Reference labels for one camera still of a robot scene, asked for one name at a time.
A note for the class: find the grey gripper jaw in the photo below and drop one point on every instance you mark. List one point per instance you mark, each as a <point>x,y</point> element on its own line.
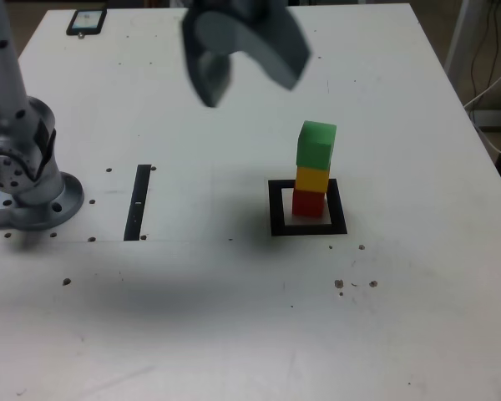
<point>284,50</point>
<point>196,71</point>

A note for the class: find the green cube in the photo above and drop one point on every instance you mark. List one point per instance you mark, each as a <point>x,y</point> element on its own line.
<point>315,146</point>

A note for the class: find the yellow cube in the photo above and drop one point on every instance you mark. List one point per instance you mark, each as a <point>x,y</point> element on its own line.
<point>312,179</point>

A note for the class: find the red cube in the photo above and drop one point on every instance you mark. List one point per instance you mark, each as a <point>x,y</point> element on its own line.
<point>308,204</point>

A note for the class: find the black tape square outline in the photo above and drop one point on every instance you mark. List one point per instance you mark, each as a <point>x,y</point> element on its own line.
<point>275,209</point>

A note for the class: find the black smartphone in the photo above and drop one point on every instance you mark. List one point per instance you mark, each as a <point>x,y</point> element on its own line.
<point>87,21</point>

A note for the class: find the black tape strip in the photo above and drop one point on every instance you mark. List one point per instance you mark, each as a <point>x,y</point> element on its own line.
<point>135,217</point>

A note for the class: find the grey power strip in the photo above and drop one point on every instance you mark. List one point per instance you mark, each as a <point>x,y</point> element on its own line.
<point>494,119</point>

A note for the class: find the white metal post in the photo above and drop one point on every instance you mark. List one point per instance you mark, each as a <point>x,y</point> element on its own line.
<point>457,37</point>

